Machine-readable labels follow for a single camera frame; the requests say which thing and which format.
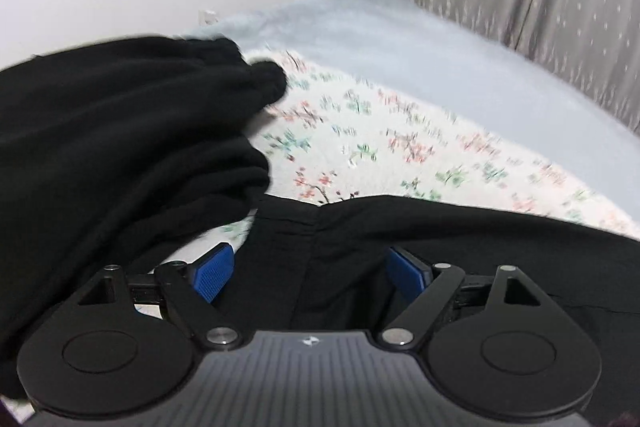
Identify floral white bed sheet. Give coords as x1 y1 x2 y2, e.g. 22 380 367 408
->
243 49 639 239

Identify black pants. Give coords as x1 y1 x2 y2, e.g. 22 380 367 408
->
214 195 640 413

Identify light grey blanket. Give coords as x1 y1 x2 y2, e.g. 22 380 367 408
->
188 0 639 173

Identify folded black garment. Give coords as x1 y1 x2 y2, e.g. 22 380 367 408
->
1 37 287 399

